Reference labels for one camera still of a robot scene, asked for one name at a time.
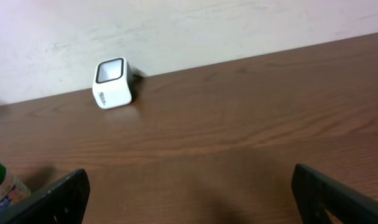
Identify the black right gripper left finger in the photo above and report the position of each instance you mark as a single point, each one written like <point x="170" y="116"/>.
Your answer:
<point x="64" y="201"/>

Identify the green cap bottle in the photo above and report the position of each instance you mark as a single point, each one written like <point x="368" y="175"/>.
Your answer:
<point x="12" y="190"/>

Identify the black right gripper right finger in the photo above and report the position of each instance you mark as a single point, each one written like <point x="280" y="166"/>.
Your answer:
<point x="316" y="194"/>

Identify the white barcode scanner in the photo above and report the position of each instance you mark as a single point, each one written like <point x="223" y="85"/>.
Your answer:
<point x="113" y="83"/>

